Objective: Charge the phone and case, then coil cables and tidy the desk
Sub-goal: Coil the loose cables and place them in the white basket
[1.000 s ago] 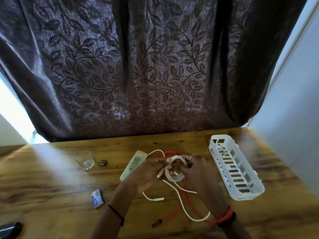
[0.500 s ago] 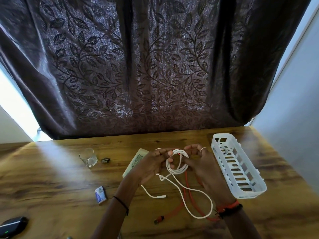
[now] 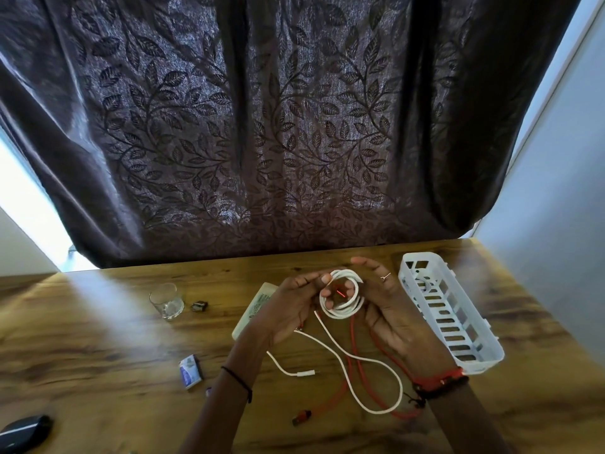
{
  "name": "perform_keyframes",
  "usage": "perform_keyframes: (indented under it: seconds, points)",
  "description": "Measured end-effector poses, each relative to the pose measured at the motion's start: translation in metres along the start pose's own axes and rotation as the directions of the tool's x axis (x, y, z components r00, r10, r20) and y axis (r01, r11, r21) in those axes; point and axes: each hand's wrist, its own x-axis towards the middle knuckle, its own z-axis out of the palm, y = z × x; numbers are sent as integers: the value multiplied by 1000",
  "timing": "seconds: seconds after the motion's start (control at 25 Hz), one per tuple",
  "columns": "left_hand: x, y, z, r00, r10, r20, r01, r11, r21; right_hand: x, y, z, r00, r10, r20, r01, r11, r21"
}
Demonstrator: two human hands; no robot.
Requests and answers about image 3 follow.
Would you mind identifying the black beaded bracelet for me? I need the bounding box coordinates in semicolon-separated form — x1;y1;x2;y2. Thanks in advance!
413;375;470;402

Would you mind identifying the black thread wristband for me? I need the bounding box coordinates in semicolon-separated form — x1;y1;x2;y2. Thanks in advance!
221;366;253;404

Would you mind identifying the clear drinking glass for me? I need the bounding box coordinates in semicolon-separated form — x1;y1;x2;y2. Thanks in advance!
149;282;185;321

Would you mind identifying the brown leaf-patterned curtain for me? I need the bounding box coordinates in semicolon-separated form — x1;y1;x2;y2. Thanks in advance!
0;0;585;269

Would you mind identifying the person's right hand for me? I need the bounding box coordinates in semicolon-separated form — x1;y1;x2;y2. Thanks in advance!
350;256;454;379

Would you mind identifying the white cable with red plug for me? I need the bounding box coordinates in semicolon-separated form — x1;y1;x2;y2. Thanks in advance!
294;268;404;416

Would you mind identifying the white and blue eraser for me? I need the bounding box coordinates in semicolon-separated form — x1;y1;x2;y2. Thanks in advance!
178;354;204;391

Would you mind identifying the red wristband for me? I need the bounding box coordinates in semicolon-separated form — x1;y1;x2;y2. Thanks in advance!
411;367;466;392

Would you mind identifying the white plastic slotted basket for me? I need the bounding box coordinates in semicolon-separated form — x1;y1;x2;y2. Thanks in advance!
398;252;505;376

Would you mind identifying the red multi-head cable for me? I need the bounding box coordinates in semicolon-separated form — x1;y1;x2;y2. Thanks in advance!
291;286;424;427

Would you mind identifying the black earbuds case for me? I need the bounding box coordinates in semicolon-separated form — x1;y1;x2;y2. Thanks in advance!
0;414;54;454

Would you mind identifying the person's left forearm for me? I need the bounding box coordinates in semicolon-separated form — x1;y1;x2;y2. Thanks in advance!
177;335;280;454

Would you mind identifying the pale green plastic case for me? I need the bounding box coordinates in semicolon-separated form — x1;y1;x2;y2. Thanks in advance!
231;282;280;341

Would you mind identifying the person's left hand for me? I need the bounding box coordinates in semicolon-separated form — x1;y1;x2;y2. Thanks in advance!
245;271;334;348

